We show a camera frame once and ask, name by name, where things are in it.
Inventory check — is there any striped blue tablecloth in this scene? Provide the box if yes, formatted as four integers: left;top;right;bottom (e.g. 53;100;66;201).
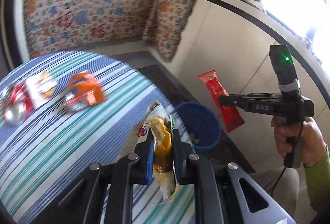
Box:
1;51;184;223

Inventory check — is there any yellow white snack bag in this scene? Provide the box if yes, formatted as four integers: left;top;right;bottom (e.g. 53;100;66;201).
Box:
136;101;178;206

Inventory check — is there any crushed red soda can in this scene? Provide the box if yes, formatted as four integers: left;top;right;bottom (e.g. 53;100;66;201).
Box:
2;82;33;125

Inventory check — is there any orange silver snack bag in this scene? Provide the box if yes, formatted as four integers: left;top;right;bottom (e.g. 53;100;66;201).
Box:
63;71;106;113

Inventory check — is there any green sleeve right forearm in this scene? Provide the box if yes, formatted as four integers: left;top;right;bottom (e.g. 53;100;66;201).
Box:
304;148;330;212

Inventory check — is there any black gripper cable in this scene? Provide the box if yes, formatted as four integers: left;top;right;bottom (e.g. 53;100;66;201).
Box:
270;120;305;196

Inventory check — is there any red white snack wrapper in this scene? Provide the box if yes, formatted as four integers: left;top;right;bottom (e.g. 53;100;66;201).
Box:
25;72;57;110

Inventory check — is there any patterned fu character cloth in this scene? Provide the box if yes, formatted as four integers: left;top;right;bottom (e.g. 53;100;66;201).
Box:
24;0;154;58

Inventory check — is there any person's right hand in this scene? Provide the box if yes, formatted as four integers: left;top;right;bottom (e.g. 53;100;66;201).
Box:
271;116;327;167

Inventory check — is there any blue plastic trash bin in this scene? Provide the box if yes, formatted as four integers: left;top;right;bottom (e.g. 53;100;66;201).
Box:
175;102;222;152

